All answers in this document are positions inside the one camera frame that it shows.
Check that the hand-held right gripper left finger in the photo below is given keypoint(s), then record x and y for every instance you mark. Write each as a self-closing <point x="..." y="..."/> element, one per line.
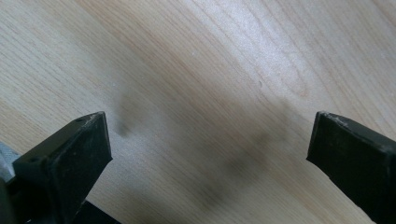
<point x="71" y="161"/>

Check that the grey cloth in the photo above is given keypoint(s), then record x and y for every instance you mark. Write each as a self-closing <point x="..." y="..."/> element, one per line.
<point x="7" y="160"/>

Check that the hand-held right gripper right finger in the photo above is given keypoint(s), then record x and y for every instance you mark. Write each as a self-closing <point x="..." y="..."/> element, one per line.
<point x="358" y="161"/>

